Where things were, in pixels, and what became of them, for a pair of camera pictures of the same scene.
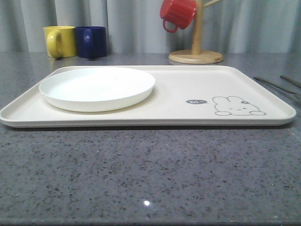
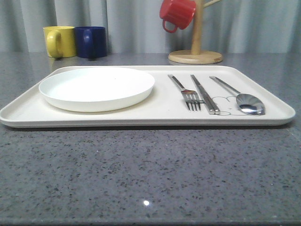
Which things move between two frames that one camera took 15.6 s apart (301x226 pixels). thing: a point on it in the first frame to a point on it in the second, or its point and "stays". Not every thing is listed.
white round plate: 97,89 stays
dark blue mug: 91,41 stays
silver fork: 296,84 to 190,97
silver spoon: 297,95 to 247,103
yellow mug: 60,41 stays
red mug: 181,12 stays
